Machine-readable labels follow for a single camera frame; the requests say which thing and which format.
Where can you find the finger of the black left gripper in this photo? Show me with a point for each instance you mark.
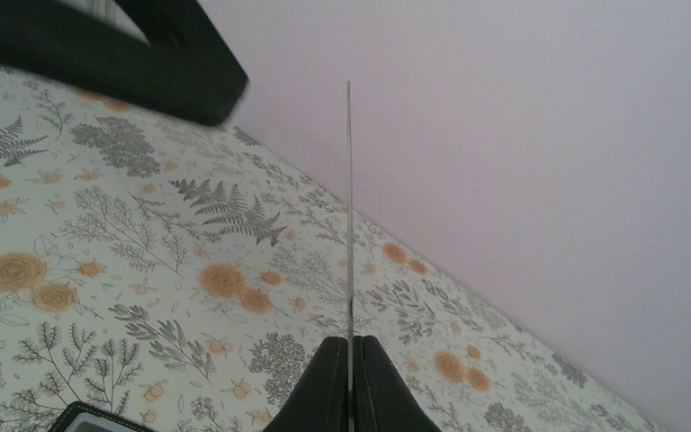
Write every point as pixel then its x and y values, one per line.
pixel 182 68

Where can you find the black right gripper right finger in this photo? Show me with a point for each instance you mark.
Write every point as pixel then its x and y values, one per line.
pixel 382 400

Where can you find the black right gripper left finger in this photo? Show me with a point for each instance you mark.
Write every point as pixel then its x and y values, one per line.
pixel 317 403

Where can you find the black card holder wallet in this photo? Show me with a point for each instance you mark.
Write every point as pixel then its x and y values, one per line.
pixel 82 417

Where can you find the red card right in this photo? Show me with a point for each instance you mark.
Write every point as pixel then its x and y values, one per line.
pixel 350 258

